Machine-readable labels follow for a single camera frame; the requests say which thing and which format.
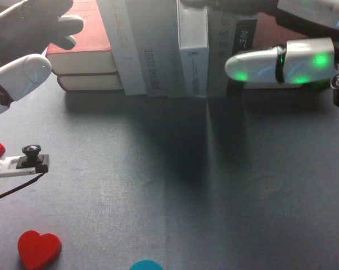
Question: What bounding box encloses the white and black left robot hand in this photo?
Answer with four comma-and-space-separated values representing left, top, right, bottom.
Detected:
0, 0, 84, 120

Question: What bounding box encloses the thick red hardcover book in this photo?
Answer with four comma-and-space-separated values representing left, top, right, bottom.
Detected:
45, 0, 119, 76

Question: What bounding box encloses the white book with orange lettering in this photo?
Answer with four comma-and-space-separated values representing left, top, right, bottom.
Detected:
97, 0, 147, 96

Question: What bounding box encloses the grey special issue book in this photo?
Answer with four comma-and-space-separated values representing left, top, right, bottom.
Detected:
126, 0, 173, 98

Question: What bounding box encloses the red heart block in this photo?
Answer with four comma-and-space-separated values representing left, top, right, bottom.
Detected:
17, 229, 62, 270

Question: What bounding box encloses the white box with black print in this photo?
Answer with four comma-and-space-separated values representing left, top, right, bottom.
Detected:
177, 0, 210, 98

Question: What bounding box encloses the grey book with dark lettering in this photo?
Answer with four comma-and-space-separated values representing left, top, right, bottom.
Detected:
206, 5, 239, 98

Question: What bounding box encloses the grey table cloth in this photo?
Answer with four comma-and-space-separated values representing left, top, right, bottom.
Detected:
0, 81, 339, 270

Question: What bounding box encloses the blue round block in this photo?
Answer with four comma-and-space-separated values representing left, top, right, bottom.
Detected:
129, 259, 164, 270

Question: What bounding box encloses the black book with white lettering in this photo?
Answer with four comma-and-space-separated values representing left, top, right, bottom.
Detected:
226, 16, 259, 98

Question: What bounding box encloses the small wrist camera on mount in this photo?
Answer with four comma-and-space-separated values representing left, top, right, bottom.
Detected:
0, 143, 51, 179

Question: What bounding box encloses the thin black camera cable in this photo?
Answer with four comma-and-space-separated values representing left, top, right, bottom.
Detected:
0, 173, 45, 203

